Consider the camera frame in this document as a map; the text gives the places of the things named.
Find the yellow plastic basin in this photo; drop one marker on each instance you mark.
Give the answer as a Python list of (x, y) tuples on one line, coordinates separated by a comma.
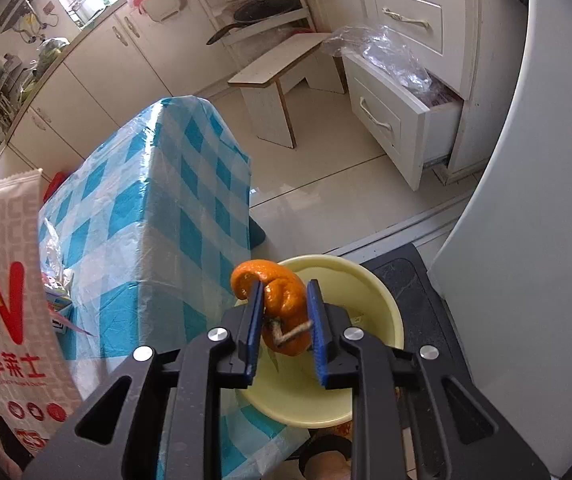
[(366, 292)]

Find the black floor mat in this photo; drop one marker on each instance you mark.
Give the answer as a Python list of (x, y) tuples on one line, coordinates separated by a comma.
[(416, 280)]

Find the crumpled clear plastic wrapper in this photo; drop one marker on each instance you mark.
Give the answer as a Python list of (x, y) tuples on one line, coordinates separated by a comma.
[(56, 265)]

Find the black frying pan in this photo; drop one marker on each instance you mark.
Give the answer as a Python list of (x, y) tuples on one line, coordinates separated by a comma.
[(261, 10)]

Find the white red printed paper bag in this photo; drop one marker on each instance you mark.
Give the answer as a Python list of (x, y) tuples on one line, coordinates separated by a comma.
[(6, 260)]

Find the white drawer cabinet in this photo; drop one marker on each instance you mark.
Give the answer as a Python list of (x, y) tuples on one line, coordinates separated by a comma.
[(411, 20)]

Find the open white drawer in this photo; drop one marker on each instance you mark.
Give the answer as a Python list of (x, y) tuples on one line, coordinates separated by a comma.
[(381, 125)]

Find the white water heater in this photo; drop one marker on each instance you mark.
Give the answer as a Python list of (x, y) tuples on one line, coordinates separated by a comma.
[(12, 7)]

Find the colourful small carton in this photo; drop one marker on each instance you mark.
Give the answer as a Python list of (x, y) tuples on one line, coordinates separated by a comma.
[(63, 305)]

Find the bag of green vegetables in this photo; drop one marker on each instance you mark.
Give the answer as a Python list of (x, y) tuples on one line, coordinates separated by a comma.
[(48, 57)]

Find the blue checkered plastic tablecloth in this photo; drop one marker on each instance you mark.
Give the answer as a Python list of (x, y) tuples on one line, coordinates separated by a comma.
[(181, 185)]

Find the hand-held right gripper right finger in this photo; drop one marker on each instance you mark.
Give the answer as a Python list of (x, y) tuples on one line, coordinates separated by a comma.
[(319, 342)]

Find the clear plastic bags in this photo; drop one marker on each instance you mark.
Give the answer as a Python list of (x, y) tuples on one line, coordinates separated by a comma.
[(391, 55)]

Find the cream kitchen base cabinets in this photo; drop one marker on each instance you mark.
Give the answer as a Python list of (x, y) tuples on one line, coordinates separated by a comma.
[(96, 65)]

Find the person's leg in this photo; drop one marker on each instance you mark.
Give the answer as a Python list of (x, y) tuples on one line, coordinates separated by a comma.
[(326, 460)]

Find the curled orange peel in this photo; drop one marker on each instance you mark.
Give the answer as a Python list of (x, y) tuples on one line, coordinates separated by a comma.
[(286, 290)]

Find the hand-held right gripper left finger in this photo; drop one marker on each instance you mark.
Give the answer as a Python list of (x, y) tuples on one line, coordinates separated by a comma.
[(251, 332)]

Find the wooden stool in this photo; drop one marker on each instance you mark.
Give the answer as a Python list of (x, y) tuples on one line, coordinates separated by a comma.
[(276, 62)]

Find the red trash bin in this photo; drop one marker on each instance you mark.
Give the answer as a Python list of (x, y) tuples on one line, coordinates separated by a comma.
[(57, 186)]

